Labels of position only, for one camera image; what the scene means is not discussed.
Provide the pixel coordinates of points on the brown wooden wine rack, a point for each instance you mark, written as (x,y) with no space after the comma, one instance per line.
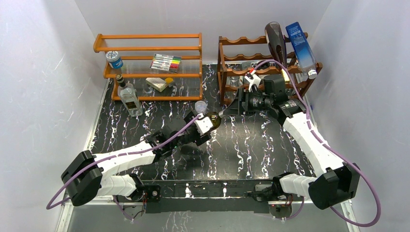
(223,72)

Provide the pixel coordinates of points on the white and green small box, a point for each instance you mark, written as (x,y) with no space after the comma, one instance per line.
(157,83)

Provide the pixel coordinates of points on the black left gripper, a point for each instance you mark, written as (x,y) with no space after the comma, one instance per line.
(197,139)

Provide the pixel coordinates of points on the dark red bottle gold cap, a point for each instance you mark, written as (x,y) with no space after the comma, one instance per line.
(276,43)

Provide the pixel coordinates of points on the orange wooden shelf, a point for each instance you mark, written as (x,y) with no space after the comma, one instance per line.
(137,51)

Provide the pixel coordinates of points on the clear jar of paper clips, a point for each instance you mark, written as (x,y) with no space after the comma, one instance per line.
(200,107)

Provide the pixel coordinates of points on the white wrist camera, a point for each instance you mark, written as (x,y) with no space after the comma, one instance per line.
(254,80)
(204,124)

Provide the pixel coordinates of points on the blue carton bottle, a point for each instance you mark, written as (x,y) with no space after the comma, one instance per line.
(303,52)

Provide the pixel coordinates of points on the clear square liquor bottle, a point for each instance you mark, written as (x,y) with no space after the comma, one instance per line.
(128,96)

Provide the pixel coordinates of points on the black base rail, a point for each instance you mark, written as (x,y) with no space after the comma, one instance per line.
(219,196)

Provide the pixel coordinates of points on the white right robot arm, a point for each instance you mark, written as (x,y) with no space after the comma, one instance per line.
(335,181)

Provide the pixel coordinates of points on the blue lidded round jar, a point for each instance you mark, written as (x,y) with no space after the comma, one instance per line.
(114,59)

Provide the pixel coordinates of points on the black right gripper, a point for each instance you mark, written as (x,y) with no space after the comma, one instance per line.
(233,108)

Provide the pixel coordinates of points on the yellow grey eraser block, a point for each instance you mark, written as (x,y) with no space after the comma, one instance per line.
(170,82)

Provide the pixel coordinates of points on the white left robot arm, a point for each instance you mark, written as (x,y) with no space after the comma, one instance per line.
(89,176)

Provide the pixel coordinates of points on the pack of coloured markers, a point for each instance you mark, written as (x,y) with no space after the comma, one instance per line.
(165,63)

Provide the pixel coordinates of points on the green wine bottle white neck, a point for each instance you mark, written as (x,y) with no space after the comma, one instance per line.
(216,119)

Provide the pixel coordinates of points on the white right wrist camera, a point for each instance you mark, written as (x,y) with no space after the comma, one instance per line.
(254,80)

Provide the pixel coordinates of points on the clear bottle open neck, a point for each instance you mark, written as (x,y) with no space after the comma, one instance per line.
(235,81)

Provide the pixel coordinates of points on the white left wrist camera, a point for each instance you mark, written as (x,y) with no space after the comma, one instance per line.
(204,124)

